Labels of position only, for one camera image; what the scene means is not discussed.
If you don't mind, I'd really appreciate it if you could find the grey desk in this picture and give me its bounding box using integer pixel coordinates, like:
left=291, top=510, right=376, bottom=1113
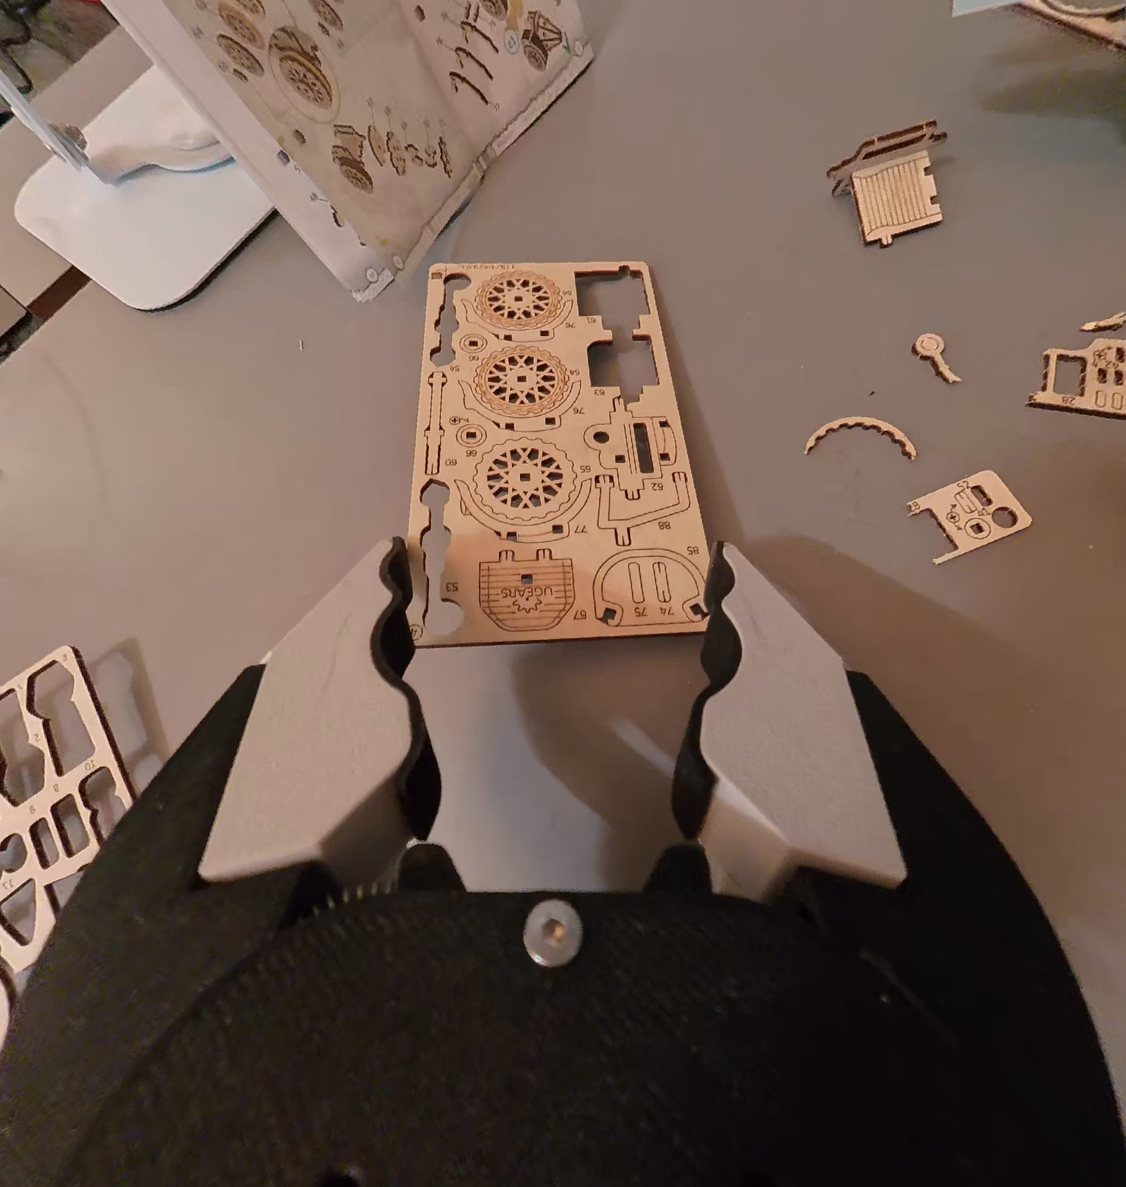
left=0, top=0, right=1126, bottom=1021

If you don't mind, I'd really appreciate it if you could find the wooden sheet with empty cutouts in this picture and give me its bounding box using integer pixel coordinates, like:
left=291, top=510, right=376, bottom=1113
left=0, top=645, right=143, bottom=1097

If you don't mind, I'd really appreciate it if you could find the wooden sheet with wheel parts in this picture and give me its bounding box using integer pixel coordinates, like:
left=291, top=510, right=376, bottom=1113
left=404, top=260, right=713, bottom=648

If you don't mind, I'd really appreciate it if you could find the printed instruction booklet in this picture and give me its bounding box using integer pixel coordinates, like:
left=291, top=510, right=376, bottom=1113
left=106, top=0, right=597, bottom=304

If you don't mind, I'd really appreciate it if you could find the curved wooden arc piece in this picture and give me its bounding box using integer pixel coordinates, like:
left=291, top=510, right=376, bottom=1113
left=805, top=416, right=919, bottom=464

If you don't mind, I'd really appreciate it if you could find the wooden window piece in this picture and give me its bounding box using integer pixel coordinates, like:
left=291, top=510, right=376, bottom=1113
left=1024, top=339, right=1126, bottom=416

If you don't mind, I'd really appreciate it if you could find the wooden radiator grille piece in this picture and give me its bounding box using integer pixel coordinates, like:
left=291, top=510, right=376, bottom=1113
left=826, top=121, right=951, bottom=248

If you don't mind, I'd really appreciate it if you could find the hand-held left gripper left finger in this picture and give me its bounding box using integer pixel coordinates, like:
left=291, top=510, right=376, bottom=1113
left=196, top=534, right=441, bottom=895

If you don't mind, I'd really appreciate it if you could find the small wooden key piece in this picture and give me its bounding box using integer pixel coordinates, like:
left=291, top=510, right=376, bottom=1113
left=910, top=329, right=964, bottom=385

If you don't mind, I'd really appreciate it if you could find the small wooden plate with holes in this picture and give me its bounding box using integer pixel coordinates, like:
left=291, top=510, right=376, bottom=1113
left=905, top=472, right=1032, bottom=568

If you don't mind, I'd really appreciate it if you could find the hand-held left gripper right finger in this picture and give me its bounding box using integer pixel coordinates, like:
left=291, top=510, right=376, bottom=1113
left=670, top=540, right=908, bottom=902

